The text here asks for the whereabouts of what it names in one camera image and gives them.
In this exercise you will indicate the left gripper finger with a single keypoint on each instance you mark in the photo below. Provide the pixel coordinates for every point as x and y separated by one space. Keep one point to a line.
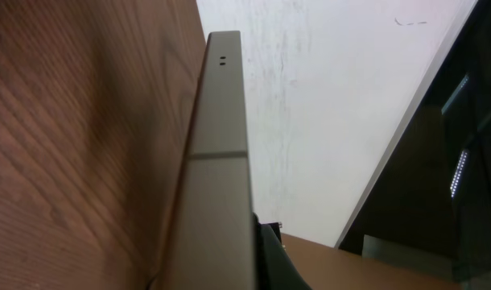
274 268

